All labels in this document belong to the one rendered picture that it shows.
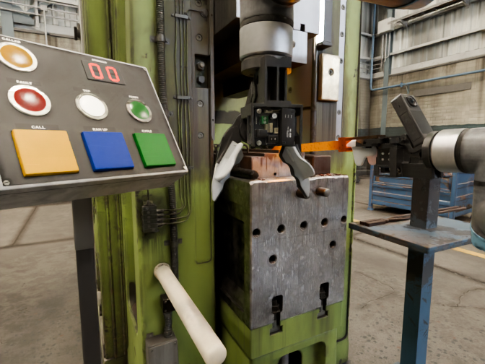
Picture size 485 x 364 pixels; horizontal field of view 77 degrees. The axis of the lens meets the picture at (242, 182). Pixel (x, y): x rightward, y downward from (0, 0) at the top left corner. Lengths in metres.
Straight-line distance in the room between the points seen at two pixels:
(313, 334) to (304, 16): 1.03
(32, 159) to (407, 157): 0.64
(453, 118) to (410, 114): 8.57
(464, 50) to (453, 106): 1.31
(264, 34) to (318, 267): 0.81
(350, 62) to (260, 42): 1.00
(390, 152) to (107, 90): 0.57
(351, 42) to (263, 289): 1.02
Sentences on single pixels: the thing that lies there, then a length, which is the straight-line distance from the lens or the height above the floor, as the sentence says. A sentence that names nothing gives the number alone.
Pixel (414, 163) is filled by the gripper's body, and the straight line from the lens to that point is 0.67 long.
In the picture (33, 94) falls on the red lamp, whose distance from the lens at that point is 0.62.
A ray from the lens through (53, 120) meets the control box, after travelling 0.60.
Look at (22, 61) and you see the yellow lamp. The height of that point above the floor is 1.16.
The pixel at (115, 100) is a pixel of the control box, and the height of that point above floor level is 1.11.
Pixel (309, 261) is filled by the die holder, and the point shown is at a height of 0.64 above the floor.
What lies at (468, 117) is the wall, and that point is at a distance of 9.08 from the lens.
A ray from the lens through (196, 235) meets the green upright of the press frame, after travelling 1.05.
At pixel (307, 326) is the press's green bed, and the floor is 0.41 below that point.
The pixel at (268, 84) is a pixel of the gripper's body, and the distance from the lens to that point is 0.43.
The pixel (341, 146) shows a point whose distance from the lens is 0.78.
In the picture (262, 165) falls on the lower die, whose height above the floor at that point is 0.95.
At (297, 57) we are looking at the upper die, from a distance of 1.04.
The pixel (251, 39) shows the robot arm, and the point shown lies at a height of 1.16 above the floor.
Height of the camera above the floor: 1.02
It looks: 7 degrees down
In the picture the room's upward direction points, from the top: straight up
